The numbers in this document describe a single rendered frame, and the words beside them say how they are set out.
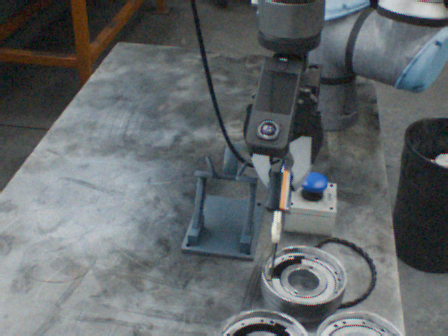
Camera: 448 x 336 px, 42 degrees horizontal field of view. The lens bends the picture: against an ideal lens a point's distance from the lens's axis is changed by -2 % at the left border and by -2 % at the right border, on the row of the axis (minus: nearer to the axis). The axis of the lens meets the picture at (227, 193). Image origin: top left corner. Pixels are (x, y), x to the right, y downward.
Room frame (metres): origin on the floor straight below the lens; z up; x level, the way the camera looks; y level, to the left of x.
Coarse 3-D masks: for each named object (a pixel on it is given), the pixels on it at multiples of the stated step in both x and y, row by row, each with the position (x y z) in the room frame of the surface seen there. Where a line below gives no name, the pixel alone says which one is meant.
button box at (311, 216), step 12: (300, 192) 0.70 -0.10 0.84; (324, 192) 0.70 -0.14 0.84; (300, 204) 0.67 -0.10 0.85; (312, 204) 0.67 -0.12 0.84; (324, 204) 0.67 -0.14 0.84; (288, 216) 0.66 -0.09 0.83; (300, 216) 0.66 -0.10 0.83; (312, 216) 0.66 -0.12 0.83; (324, 216) 0.66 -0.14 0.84; (288, 228) 0.66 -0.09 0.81; (300, 228) 0.66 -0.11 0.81; (312, 228) 0.66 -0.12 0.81; (324, 228) 0.66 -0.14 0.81
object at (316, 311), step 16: (304, 256) 0.58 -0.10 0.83; (320, 256) 0.58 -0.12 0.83; (288, 272) 0.55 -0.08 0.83; (304, 272) 0.56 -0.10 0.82; (320, 272) 0.55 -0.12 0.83; (336, 272) 0.55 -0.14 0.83; (272, 288) 0.51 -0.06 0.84; (288, 288) 0.52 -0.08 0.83; (320, 288) 0.52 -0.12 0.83; (336, 288) 0.52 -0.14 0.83; (272, 304) 0.50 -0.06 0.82; (288, 304) 0.49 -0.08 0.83; (304, 304) 0.48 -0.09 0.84; (320, 304) 0.49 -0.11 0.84; (336, 304) 0.50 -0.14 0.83; (304, 320) 0.49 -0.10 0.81; (320, 320) 0.50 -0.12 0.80
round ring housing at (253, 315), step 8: (248, 312) 0.47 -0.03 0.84; (256, 312) 0.47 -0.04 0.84; (264, 312) 0.47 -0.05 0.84; (272, 312) 0.47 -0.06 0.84; (232, 320) 0.46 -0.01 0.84; (240, 320) 0.46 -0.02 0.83; (248, 320) 0.47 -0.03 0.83; (256, 320) 0.47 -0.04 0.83; (264, 320) 0.47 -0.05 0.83; (272, 320) 0.47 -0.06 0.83; (280, 320) 0.47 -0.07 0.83; (288, 320) 0.46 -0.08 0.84; (224, 328) 0.45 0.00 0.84; (232, 328) 0.45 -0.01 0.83; (288, 328) 0.46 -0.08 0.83; (296, 328) 0.45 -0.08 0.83
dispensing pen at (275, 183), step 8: (288, 152) 0.66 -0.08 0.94; (280, 160) 0.65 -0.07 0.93; (280, 168) 0.64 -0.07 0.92; (272, 176) 0.62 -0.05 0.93; (280, 176) 0.62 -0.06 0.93; (272, 184) 0.61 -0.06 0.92; (280, 184) 0.61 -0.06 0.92; (272, 192) 0.60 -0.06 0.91; (280, 192) 0.60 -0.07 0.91; (272, 200) 0.60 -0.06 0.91; (272, 208) 0.59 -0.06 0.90; (280, 216) 0.59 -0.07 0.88; (280, 224) 0.59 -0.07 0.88; (272, 232) 0.58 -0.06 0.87; (280, 232) 0.58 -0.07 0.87; (272, 240) 0.57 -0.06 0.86; (272, 256) 0.56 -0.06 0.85; (272, 264) 0.55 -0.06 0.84; (272, 272) 0.54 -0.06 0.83
